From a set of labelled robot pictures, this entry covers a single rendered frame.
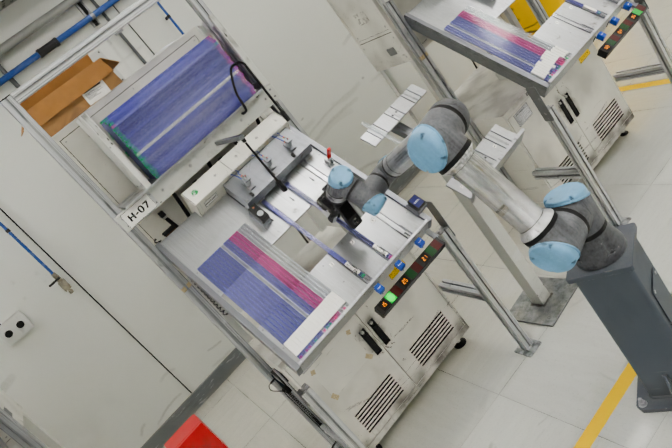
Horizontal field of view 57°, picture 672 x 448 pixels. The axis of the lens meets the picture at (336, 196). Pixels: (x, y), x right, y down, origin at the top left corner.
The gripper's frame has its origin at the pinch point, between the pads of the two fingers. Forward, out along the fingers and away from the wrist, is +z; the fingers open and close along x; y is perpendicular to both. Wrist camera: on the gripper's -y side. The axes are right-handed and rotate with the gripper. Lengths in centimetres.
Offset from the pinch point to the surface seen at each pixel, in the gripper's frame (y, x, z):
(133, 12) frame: 101, -1, -24
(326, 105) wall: 88, -110, 154
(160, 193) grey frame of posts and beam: 53, 35, 1
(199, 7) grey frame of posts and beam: 90, -22, -18
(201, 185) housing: 46, 23, 4
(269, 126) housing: 45.0, -12.4, 4.1
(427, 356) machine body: -58, 2, 51
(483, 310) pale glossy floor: -66, -34, 65
